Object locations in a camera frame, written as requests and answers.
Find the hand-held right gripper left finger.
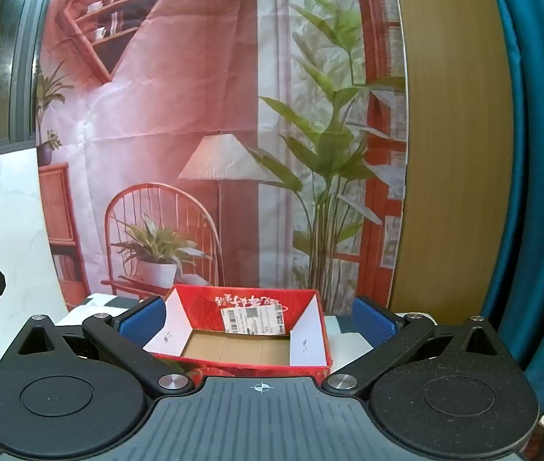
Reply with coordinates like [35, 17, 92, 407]
[13, 296, 197, 398]

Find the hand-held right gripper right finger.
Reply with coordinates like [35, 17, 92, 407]
[321, 296, 514, 398]

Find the red cardboard box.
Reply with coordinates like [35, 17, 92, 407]
[142, 284, 334, 379]

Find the printed tablecloth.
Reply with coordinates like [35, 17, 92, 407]
[56, 292, 446, 381]

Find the white marble board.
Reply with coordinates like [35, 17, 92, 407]
[0, 146, 70, 381]

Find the wooden panel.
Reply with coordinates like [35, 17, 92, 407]
[390, 0, 526, 317]

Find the teal curtain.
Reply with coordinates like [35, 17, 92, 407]
[481, 0, 544, 447]

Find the printed wall backdrop cloth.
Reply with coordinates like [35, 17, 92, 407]
[34, 0, 408, 315]

